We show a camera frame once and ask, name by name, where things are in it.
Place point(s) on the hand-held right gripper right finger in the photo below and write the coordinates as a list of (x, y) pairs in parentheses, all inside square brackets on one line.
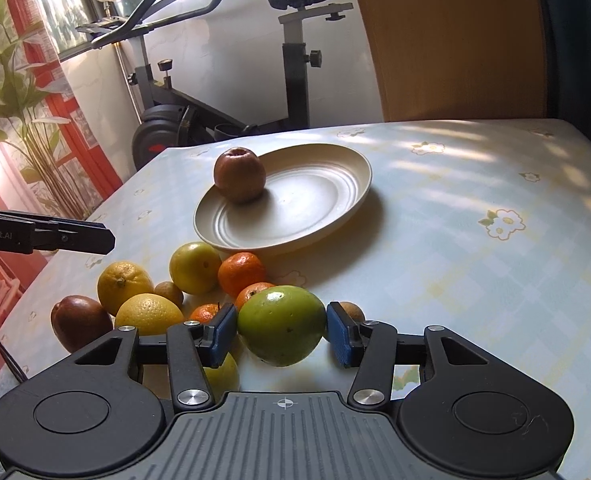
[(338, 336)]

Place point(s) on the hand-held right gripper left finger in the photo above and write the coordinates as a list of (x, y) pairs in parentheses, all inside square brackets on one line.
[(225, 336)]

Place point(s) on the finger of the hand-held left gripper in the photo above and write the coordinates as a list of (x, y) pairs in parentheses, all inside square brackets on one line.
[(85, 240)]

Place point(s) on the small brown kiwi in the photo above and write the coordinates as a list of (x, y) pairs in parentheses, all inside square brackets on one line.
[(353, 310), (168, 292)]

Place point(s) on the orange tangerine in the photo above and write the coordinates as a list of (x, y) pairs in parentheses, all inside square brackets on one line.
[(250, 292), (205, 312), (243, 272)]

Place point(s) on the green citrus fruit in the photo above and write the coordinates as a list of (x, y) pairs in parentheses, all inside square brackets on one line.
[(226, 377)]

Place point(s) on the green apple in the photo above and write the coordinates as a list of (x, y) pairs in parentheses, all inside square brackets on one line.
[(280, 325)]

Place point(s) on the yellow orange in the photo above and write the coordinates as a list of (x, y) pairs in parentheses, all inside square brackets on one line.
[(123, 285), (148, 315)]

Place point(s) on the yellow-green orange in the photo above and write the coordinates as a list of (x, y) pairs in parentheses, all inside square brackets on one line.
[(194, 267)]

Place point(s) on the red apple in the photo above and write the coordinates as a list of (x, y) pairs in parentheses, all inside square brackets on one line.
[(75, 322)]

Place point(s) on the cream ridged plate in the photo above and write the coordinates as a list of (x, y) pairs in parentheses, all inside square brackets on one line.
[(300, 195)]

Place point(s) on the plant printed curtain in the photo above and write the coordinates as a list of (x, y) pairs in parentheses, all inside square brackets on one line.
[(5, 85)]

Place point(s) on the grey metal pipe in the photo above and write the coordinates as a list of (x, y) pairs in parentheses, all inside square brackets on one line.
[(128, 85)]

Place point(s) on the wrinkled brown-red apple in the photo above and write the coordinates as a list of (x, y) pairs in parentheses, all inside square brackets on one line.
[(240, 175)]

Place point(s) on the black exercise bike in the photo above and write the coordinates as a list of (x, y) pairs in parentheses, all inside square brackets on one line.
[(295, 75)]

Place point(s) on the wooden door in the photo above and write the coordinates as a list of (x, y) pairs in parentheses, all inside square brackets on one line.
[(450, 35)]

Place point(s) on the dark blue curtain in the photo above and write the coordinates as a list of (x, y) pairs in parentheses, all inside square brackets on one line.
[(585, 35)]

